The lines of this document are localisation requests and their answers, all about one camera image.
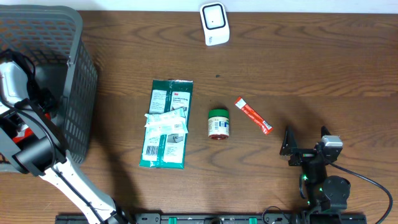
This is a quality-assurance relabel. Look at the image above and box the red instant coffee stick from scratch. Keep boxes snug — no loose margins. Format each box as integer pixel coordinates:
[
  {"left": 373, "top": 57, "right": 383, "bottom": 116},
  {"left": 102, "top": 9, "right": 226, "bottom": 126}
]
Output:
[{"left": 234, "top": 96, "right": 273, "bottom": 134}]

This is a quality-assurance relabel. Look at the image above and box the green lid jar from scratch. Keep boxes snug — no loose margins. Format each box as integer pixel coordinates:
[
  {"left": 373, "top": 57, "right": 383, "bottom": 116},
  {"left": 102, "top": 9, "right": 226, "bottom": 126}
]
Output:
[{"left": 208, "top": 109, "right": 229, "bottom": 140}]

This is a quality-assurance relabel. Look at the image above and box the green 3M gloves package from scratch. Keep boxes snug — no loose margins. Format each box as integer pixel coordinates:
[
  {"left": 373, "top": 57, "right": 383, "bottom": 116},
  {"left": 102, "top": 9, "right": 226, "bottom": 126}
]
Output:
[{"left": 139, "top": 80, "right": 193, "bottom": 169}]

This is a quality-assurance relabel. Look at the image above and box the red snack bag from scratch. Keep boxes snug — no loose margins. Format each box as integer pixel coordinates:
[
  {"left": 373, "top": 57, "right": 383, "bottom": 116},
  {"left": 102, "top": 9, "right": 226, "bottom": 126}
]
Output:
[{"left": 7, "top": 113, "right": 33, "bottom": 143}]

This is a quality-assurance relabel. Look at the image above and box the pale green wipes pack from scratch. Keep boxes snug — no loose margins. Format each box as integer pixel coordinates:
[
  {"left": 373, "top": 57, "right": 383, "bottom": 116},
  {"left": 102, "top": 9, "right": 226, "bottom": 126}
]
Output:
[{"left": 144, "top": 108, "right": 188, "bottom": 138}]

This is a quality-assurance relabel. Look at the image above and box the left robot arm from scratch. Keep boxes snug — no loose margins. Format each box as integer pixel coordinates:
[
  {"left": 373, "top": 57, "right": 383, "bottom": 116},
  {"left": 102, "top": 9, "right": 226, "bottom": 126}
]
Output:
[{"left": 1, "top": 49, "right": 134, "bottom": 223}]

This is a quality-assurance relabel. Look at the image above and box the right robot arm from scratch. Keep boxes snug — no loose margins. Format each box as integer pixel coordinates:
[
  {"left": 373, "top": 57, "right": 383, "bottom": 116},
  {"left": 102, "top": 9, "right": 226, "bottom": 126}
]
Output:
[{"left": 279, "top": 126, "right": 351, "bottom": 223}]

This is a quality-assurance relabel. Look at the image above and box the white barcode scanner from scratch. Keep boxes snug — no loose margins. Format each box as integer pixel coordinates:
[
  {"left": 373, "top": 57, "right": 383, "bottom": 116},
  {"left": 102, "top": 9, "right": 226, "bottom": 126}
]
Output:
[{"left": 200, "top": 2, "right": 230, "bottom": 46}]

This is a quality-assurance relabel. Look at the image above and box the grey plastic mesh basket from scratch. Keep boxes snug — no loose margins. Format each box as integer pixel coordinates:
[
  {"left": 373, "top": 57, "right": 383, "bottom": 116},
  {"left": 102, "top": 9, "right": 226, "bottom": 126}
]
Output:
[{"left": 1, "top": 5, "right": 98, "bottom": 164}]

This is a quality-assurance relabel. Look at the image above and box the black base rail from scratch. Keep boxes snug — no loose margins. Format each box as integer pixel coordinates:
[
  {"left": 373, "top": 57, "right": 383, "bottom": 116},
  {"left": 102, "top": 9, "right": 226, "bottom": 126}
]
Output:
[{"left": 55, "top": 212, "right": 368, "bottom": 224}]

